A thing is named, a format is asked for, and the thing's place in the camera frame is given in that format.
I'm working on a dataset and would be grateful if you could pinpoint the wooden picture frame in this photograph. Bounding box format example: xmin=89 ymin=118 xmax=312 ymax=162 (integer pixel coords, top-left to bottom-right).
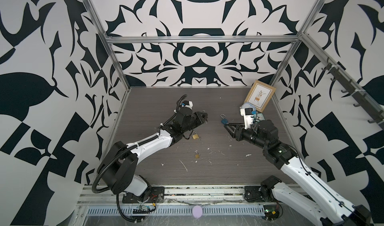
xmin=244 ymin=80 xmax=276 ymax=113

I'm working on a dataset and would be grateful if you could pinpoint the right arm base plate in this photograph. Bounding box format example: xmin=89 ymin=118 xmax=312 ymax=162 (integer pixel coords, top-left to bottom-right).
xmin=244 ymin=186 xmax=271 ymax=203

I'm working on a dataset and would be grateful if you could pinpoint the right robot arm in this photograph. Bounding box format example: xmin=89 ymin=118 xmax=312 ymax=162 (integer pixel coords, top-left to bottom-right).
xmin=222 ymin=119 xmax=372 ymax=226

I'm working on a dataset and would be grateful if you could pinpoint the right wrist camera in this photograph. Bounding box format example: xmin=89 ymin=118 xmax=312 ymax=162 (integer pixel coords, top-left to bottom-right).
xmin=240 ymin=108 xmax=258 ymax=130

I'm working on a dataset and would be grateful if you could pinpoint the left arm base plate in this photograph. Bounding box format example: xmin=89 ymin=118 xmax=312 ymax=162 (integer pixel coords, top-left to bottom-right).
xmin=122 ymin=187 xmax=165 ymax=204

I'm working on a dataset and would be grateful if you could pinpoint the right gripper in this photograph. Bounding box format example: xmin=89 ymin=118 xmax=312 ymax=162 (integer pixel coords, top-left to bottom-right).
xmin=224 ymin=122 xmax=270 ymax=151

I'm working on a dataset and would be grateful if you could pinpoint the purple round cap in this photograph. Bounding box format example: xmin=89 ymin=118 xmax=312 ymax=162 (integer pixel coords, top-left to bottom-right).
xmin=192 ymin=205 xmax=203 ymax=219

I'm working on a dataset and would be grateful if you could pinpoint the blue round alarm clock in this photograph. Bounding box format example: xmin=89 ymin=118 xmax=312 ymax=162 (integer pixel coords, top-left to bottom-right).
xmin=241 ymin=102 xmax=257 ymax=111

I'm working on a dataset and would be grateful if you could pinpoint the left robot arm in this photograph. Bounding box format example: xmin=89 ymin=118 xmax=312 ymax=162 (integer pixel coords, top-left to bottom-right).
xmin=92 ymin=95 xmax=208 ymax=200

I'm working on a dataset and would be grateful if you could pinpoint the large brass padlock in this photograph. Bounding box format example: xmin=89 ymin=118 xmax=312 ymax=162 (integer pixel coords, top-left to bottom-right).
xmin=191 ymin=131 xmax=201 ymax=140

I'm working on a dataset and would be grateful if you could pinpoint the blue padlock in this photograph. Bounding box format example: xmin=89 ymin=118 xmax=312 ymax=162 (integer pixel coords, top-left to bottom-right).
xmin=220 ymin=114 xmax=229 ymax=125

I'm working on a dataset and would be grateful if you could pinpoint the green square alarm clock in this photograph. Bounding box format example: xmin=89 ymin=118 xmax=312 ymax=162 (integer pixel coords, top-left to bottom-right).
xmin=256 ymin=113 xmax=265 ymax=122

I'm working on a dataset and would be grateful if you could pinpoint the black wall hook rack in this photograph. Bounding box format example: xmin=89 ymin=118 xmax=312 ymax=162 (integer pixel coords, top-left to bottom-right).
xmin=322 ymin=57 xmax=384 ymax=130

